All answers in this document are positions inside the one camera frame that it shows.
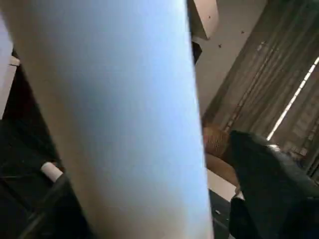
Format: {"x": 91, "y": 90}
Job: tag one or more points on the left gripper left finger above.
{"x": 57, "y": 211}

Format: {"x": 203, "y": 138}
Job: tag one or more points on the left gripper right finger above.
{"x": 269, "y": 199}

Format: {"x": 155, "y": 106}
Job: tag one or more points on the brown woven item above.
{"x": 215, "y": 144}

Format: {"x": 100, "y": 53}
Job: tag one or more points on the grey curtain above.
{"x": 274, "y": 74}

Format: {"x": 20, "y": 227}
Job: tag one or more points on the white flat board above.
{"x": 6, "y": 74}

